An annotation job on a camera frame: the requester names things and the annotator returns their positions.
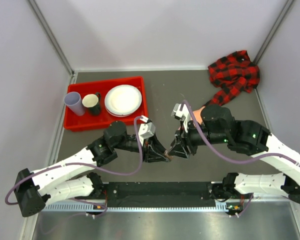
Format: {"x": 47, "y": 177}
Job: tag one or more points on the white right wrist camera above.
{"x": 181, "y": 113}

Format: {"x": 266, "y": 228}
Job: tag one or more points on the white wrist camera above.
{"x": 147, "y": 129}
{"x": 181, "y": 113}

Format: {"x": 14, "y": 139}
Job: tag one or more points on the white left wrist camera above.
{"x": 147, "y": 129}

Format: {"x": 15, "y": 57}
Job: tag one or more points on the dark green mug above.
{"x": 92, "y": 103}

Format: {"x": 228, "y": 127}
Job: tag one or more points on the red black plaid shirt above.
{"x": 232, "y": 74}

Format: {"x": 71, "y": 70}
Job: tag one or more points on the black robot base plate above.
{"x": 158, "y": 194}

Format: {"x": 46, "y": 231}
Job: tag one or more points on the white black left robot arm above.
{"x": 74, "y": 177}

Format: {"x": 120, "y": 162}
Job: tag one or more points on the nail polish bottle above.
{"x": 167, "y": 156}

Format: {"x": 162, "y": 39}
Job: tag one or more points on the white paper plate stack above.
{"x": 123, "y": 100}

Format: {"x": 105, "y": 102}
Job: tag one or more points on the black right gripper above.
{"x": 177, "y": 149}

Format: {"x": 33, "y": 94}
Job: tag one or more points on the lilac plastic cup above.
{"x": 73, "y": 101}

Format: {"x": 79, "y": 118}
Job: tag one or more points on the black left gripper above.
{"x": 153, "y": 151}

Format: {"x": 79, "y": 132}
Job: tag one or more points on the mannequin hand with nails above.
{"x": 197, "y": 115}

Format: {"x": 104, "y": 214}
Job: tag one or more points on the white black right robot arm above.
{"x": 245, "y": 137}

